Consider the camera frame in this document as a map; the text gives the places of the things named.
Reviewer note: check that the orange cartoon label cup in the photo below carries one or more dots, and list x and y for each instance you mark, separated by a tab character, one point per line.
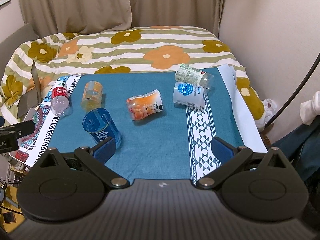
142	106

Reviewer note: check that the grey open laptop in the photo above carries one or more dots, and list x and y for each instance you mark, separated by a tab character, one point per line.
32	98

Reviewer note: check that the teal patterned mat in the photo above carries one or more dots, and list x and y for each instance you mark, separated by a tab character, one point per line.
171	144

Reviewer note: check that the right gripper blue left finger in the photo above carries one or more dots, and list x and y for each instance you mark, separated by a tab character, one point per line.
94	158

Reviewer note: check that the beige curtain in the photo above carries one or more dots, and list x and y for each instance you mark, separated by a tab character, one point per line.
93	16

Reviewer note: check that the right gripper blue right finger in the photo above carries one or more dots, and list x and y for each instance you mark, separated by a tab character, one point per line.
233	159

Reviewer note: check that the white garment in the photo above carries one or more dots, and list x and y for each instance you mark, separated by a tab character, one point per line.
310	109

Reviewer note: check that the white plastic bag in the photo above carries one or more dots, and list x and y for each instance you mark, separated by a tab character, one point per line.
270	108

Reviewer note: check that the floral striped bed quilt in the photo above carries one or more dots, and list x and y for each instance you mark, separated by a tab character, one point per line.
142	49

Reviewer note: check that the red label clear cup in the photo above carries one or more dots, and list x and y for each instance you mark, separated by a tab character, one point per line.
60	101

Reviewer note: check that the yellow orange label cup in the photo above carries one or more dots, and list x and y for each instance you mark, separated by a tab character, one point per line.
92	96

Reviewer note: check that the white blue label cup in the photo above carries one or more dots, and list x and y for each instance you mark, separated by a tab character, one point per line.
188	94

